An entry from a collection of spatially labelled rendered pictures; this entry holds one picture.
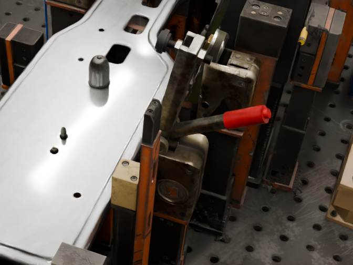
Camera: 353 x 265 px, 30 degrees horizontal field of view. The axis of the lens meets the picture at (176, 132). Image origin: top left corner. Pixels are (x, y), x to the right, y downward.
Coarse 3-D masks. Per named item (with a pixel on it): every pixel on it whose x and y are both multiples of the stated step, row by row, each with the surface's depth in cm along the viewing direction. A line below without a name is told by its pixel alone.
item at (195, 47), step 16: (160, 32) 74; (160, 48) 74; (176, 48) 74; (192, 48) 73; (176, 64) 74; (192, 64) 73; (208, 64) 74; (176, 80) 76; (176, 96) 77; (176, 112) 79; (160, 128) 82
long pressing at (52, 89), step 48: (96, 0) 116; (48, 48) 105; (96, 48) 106; (144, 48) 107; (48, 96) 97; (96, 96) 98; (144, 96) 99; (0, 144) 89; (48, 144) 90; (96, 144) 91; (0, 192) 83; (48, 192) 84; (96, 192) 85; (0, 240) 78; (48, 240) 79
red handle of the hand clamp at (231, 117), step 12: (252, 108) 77; (264, 108) 77; (192, 120) 82; (204, 120) 81; (216, 120) 80; (228, 120) 79; (240, 120) 78; (252, 120) 77; (264, 120) 77; (180, 132) 83; (192, 132) 82
